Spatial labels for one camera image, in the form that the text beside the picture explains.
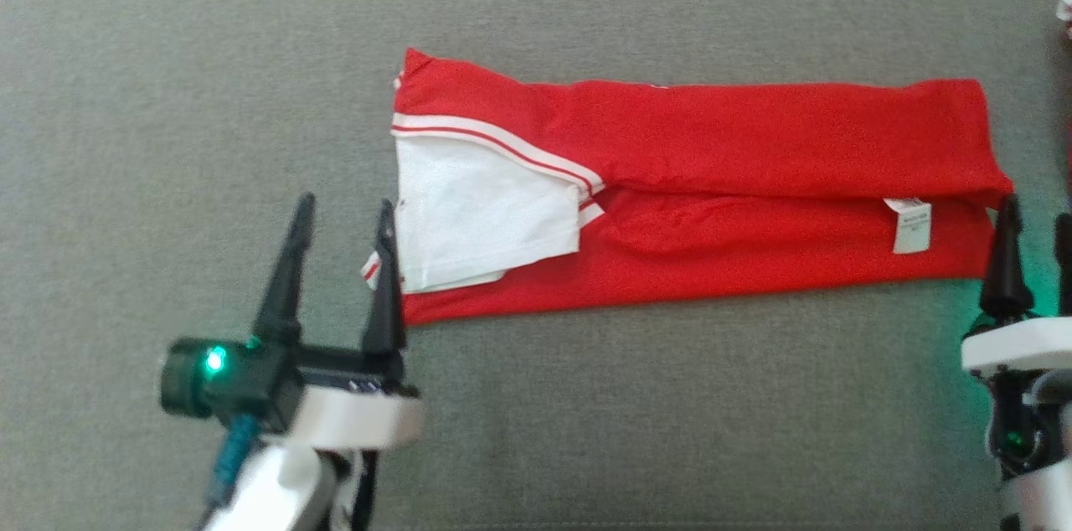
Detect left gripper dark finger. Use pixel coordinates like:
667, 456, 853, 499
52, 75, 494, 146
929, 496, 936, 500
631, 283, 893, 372
359, 198, 410, 358
250, 193, 317, 349

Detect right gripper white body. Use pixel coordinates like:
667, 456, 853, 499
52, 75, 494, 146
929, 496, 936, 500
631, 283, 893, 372
960, 313, 1072, 379

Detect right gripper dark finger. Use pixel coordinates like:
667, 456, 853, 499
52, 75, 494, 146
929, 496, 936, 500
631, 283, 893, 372
977, 194, 1036, 324
1053, 211, 1072, 317

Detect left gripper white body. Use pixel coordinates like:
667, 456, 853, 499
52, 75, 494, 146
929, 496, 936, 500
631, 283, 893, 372
283, 345, 427, 451

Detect red white striped shorts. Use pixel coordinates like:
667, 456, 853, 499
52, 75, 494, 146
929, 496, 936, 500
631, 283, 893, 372
1054, 0, 1072, 197

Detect red white basketball jersey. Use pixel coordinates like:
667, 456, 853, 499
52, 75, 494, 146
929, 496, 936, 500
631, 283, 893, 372
360, 47, 1017, 327

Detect grey fabric sofa seat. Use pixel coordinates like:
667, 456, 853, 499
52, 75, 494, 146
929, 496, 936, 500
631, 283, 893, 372
0, 0, 1072, 531

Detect left arm teal-plug cable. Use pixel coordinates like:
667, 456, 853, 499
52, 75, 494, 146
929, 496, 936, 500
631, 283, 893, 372
208, 412, 262, 511

